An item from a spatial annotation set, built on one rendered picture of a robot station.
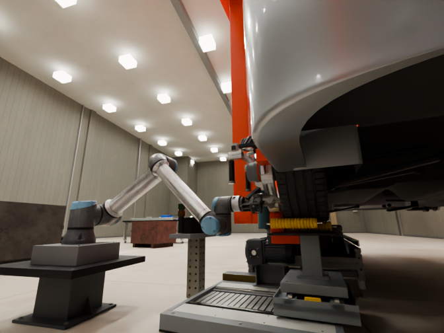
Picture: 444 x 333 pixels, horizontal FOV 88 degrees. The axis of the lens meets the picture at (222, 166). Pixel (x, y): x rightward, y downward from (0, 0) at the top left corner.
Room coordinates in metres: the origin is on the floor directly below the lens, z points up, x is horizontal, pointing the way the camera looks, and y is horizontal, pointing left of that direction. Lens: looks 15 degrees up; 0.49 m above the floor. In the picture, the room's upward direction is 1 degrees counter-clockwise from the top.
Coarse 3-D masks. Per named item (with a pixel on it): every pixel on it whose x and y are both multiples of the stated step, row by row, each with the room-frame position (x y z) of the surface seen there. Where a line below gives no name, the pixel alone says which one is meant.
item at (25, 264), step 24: (0, 264) 1.39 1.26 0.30; (24, 264) 1.38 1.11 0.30; (96, 264) 1.36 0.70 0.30; (120, 264) 1.50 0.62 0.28; (48, 288) 1.44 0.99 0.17; (72, 288) 1.40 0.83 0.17; (96, 288) 1.57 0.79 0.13; (48, 312) 1.43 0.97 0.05; (72, 312) 1.42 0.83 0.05; (96, 312) 1.52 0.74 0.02
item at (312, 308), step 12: (348, 288) 1.45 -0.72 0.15; (276, 300) 1.22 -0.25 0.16; (288, 300) 1.19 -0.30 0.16; (300, 300) 1.17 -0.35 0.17; (312, 300) 1.15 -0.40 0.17; (324, 300) 1.24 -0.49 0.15; (336, 300) 1.12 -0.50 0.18; (348, 300) 1.24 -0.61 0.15; (276, 312) 1.22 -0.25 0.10; (288, 312) 1.20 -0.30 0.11; (300, 312) 1.18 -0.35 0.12; (312, 312) 1.16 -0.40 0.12; (324, 312) 1.13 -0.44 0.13; (336, 312) 1.12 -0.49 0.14; (348, 312) 1.10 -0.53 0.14; (348, 324) 1.10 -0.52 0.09; (360, 324) 1.08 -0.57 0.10
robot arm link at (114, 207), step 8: (168, 160) 1.43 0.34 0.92; (176, 168) 1.52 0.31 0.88; (144, 176) 1.51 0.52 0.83; (152, 176) 1.49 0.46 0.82; (136, 184) 1.53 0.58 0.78; (144, 184) 1.52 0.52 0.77; (152, 184) 1.53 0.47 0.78; (128, 192) 1.56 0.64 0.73; (136, 192) 1.55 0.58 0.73; (144, 192) 1.57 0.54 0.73; (112, 200) 1.62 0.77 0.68; (120, 200) 1.59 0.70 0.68; (128, 200) 1.59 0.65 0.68; (104, 208) 1.61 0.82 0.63; (112, 208) 1.62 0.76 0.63; (120, 208) 1.62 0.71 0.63; (104, 216) 1.62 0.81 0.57; (112, 216) 1.63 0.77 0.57; (120, 216) 1.70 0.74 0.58; (104, 224) 1.67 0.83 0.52; (112, 224) 1.73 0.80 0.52
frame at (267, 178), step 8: (264, 168) 1.22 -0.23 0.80; (272, 168) 1.21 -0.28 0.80; (264, 176) 1.20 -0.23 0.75; (272, 176) 1.19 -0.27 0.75; (264, 184) 1.23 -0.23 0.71; (272, 184) 1.22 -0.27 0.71; (264, 192) 1.27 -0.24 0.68; (272, 192) 1.25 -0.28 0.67; (272, 208) 1.33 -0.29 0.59; (280, 208) 1.35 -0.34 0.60
